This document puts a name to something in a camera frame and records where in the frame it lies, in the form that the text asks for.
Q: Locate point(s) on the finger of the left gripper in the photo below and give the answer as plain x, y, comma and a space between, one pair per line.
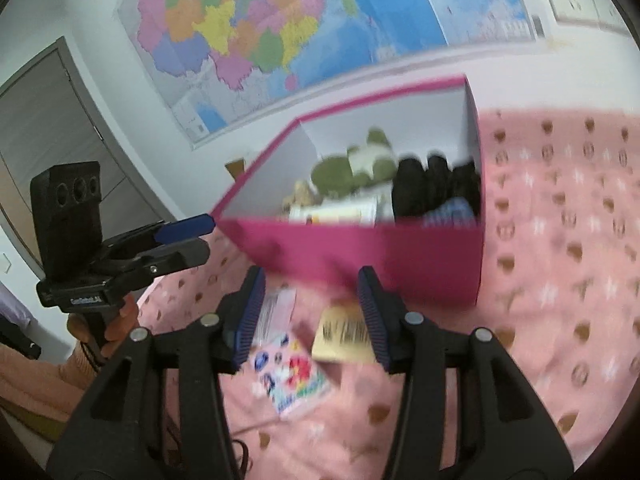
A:
185, 229
176, 257

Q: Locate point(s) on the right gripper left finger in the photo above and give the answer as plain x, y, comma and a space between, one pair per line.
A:
116, 431

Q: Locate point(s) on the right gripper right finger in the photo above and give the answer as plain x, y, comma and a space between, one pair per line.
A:
467, 411

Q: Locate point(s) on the beige teddy bear plush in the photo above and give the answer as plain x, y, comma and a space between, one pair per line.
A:
302, 196

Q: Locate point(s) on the cartoon print tissue pack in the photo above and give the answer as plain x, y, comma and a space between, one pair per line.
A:
293, 382

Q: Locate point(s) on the yellow tissue pack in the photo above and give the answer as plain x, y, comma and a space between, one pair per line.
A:
342, 336

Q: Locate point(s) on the green frog plush toy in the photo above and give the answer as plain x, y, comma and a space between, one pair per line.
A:
362, 166

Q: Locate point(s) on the white printed packet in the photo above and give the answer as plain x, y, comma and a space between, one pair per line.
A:
353, 211

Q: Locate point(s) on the blue checked scrunchie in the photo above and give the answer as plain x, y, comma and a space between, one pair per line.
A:
454, 212

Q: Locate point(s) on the black scrunchie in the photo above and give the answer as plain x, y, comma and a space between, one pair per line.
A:
418, 189

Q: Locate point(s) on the pink sleeve forearm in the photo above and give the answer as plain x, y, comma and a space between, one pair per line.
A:
49, 390

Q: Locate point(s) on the brown paper tag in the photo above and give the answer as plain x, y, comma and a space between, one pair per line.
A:
235, 168

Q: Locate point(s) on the grey door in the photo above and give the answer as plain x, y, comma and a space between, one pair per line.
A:
47, 118

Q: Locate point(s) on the pink patterned table cloth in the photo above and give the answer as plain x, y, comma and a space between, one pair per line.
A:
560, 289

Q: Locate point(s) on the pink cardboard box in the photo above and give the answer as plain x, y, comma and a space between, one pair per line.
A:
440, 264

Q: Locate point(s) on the colourful wall map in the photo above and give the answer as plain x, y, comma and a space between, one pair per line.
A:
214, 62

